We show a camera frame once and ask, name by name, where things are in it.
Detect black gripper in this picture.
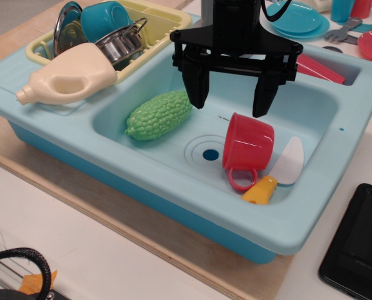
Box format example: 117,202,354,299
170,26,303,118

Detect red toy cup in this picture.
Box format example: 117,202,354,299
222,112,274,192

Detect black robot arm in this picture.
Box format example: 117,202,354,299
170,1,303,118

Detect teal cup in background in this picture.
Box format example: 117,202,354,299
330,0,355,23

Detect red cup in background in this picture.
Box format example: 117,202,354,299
350,0,372,19

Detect teal toy cup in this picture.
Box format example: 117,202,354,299
81,1,132,43

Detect red toy faucet piece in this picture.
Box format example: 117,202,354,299
297,54,346,84

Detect green toy bitter gourd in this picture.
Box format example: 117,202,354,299
124,90,193,141

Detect yellow dish rack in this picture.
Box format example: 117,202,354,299
25,1,192,83

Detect teal toy plate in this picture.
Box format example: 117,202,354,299
271,1,330,40

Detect light blue toy sink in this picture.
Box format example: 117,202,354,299
0,40,372,265

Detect steel toy pot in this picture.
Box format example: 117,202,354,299
95,17,148,68

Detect grey toy fork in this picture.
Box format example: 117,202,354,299
324,17,363,45

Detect cream toy detergent bottle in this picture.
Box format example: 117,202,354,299
16,42,117,105

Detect steel pot lid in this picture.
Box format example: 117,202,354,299
53,1,88,57

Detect black smartphone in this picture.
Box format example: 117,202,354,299
318,183,372,299

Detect orange tape piece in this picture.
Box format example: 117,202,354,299
18,274,43,295

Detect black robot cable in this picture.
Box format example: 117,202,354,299
259,0,293,23

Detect toy knife yellow handle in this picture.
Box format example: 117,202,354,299
241,137,304,205

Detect black braided cable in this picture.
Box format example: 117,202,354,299
0,247,53,300

